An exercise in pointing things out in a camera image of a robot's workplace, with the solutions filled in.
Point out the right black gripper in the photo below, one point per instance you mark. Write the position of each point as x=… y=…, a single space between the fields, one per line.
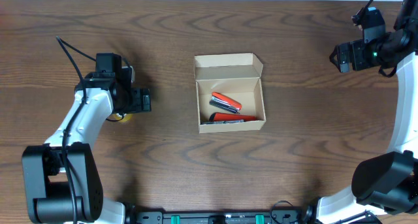
x=343 y=57

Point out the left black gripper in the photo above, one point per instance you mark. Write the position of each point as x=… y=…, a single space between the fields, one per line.
x=145 y=100

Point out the yellow tape roll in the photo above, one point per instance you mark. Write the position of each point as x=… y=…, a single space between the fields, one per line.
x=121 y=118

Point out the green black whiteboard marker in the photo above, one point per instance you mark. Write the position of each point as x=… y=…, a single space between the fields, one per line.
x=222 y=122

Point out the red stapler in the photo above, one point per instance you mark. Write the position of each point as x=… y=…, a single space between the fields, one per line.
x=224 y=102

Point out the red utility knife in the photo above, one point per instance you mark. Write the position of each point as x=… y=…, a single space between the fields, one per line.
x=217 y=116

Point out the cardboard box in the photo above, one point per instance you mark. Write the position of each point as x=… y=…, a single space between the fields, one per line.
x=237 y=76

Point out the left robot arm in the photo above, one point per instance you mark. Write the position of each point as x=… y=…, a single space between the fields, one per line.
x=61 y=179

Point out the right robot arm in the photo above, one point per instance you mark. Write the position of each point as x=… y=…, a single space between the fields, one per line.
x=385 y=184

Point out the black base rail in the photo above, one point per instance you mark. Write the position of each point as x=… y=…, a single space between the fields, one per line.
x=284 y=216

